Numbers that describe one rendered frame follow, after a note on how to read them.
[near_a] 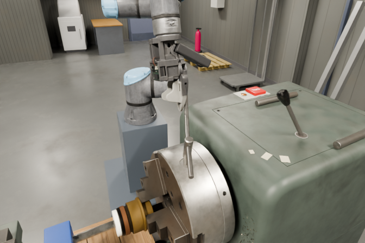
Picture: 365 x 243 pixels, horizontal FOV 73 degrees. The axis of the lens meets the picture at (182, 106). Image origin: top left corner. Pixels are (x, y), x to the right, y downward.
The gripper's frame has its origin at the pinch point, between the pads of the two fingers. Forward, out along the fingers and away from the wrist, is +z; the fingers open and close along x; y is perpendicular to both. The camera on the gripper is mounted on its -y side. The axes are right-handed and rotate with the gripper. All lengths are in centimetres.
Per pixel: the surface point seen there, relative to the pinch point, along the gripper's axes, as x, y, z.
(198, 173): 12.0, 2.9, 15.4
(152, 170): 0.1, 11.5, 16.9
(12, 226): -29, 55, 36
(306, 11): -186, -285, -52
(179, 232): 14.3, 10.9, 27.8
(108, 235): -16, 26, 43
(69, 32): -665, 0, -95
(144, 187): 1.4, 14.9, 20.6
